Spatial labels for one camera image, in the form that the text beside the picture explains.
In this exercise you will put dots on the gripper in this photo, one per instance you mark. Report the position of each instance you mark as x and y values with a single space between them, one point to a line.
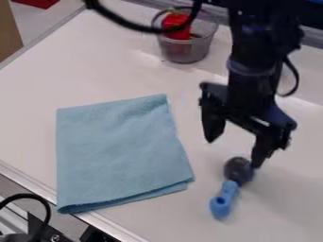
252 104

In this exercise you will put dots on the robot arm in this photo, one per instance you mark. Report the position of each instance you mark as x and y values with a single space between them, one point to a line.
256 34

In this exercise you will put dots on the blue spoon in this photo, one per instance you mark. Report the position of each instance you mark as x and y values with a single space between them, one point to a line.
230 188

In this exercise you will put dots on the silver mesh basket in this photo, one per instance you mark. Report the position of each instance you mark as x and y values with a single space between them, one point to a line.
187 42

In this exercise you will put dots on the blue cloth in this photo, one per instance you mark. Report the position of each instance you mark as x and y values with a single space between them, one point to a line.
120 151

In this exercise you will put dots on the red toy strawberry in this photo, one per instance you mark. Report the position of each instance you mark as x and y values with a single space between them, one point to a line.
176 26

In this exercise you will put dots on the red box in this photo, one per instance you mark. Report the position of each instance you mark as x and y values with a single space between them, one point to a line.
35 3

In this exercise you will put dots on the cardboard box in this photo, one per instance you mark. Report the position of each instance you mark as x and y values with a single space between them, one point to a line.
8 31

